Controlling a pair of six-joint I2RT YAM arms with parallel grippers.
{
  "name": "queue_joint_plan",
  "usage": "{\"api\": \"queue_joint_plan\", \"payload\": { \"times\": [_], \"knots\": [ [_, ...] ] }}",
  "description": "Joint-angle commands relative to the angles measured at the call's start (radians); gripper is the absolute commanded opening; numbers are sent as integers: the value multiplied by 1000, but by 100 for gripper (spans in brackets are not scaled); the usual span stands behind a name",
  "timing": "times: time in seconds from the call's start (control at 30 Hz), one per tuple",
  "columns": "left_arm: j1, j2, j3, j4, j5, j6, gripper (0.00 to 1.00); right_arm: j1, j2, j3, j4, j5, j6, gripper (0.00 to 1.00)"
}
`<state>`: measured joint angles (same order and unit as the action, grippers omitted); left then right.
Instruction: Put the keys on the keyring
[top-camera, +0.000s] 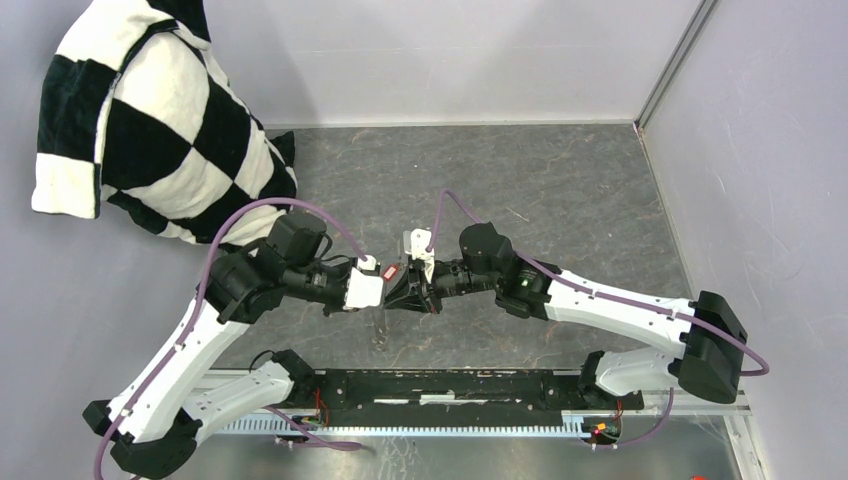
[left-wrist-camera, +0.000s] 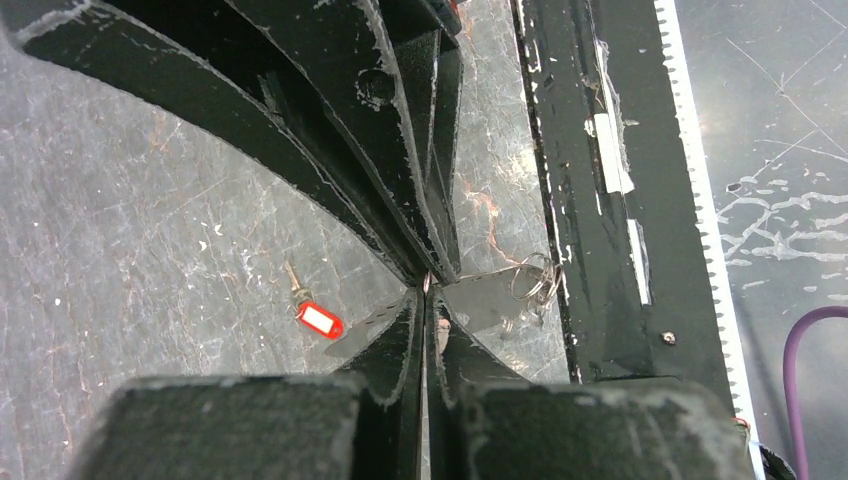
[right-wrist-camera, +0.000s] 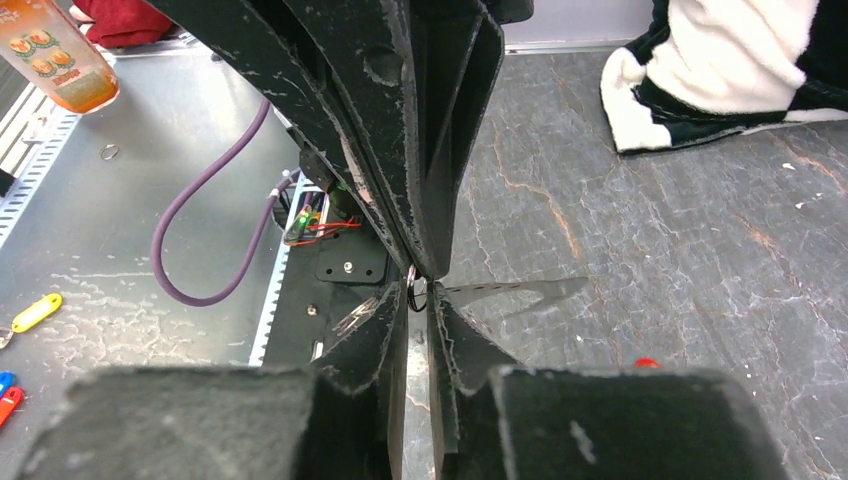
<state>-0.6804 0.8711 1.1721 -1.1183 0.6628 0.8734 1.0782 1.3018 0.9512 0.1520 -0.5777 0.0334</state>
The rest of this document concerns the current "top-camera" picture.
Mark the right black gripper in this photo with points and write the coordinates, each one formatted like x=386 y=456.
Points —
x=414 y=292

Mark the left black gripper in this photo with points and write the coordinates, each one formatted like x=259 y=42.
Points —
x=330 y=309

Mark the key with red tag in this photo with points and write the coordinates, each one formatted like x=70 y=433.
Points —
x=391 y=271

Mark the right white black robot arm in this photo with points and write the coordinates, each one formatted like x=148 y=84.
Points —
x=694 y=345

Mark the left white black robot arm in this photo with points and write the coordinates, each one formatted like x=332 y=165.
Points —
x=156 y=424

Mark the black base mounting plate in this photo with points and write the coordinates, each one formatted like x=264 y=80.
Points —
x=451 y=398

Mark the black and white checkered cloth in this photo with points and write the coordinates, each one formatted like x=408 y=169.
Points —
x=136 y=112

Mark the corner aluminium profile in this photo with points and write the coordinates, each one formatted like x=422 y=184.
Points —
x=687 y=41

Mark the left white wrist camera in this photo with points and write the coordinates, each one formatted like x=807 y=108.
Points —
x=365 y=285

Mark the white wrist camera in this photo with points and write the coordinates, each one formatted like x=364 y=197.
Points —
x=365 y=285
x=417 y=245

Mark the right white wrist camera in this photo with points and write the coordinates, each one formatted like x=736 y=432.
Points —
x=417 y=245

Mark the white slotted cable duct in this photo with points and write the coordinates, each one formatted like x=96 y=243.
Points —
x=268 y=423

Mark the aluminium frame rail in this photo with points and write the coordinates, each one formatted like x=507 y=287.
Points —
x=604 y=428

